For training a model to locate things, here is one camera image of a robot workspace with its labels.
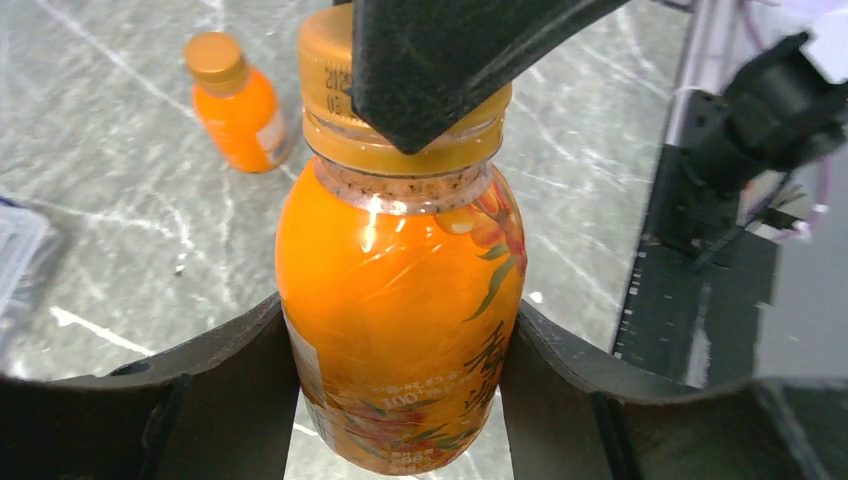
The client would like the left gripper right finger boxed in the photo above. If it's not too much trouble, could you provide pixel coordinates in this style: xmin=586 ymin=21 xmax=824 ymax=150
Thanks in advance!
xmin=500 ymin=304 xmax=847 ymax=479

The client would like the orange juice bottle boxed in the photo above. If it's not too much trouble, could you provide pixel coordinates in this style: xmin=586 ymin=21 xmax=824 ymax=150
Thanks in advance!
xmin=192 ymin=50 xmax=291 ymax=173
xmin=274 ymin=3 xmax=529 ymax=477

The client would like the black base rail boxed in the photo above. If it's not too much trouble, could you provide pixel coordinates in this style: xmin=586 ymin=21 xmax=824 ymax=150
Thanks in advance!
xmin=612 ymin=145 xmax=779 ymax=388

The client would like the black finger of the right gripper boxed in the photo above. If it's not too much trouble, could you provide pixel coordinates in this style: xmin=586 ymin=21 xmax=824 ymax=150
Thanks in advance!
xmin=351 ymin=0 xmax=622 ymax=154

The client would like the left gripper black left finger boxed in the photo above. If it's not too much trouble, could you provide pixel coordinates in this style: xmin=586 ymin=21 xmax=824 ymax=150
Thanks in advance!
xmin=1 ymin=296 xmax=299 ymax=479

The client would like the orange bottle cap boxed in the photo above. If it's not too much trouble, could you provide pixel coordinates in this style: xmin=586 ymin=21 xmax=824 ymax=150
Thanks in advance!
xmin=183 ymin=32 xmax=250 ymax=94
xmin=297 ymin=3 xmax=512 ymax=177

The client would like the clear plastic screw box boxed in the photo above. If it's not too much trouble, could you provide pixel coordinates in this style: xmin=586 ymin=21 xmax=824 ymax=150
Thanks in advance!
xmin=1 ymin=198 xmax=64 ymax=350

